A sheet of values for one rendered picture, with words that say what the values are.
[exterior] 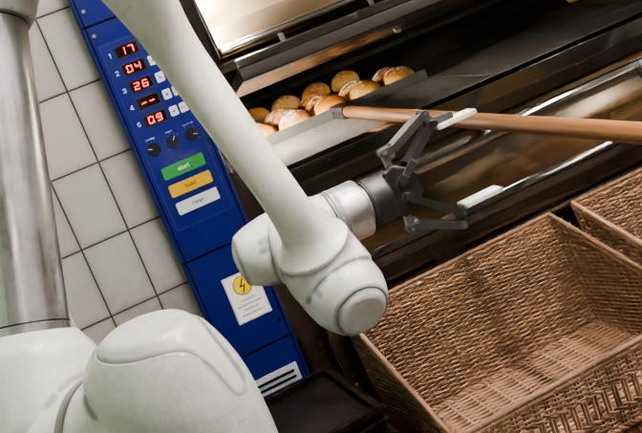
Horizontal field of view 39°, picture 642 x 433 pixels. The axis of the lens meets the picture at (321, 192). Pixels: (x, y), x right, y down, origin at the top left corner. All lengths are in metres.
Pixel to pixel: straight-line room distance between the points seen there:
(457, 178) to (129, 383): 1.31
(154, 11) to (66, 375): 0.44
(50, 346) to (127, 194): 0.89
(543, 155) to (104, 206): 0.99
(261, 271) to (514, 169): 0.96
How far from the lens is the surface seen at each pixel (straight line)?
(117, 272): 1.91
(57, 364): 1.02
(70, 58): 1.87
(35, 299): 1.05
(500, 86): 2.11
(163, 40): 1.16
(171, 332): 0.90
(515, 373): 2.08
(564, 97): 1.75
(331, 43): 1.80
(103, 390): 0.90
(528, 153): 2.15
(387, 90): 2.45
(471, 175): 2.09
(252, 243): 1.29
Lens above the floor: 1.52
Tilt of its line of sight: 12 degrees down
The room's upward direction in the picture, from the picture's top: 21 degrees counter-clockwise
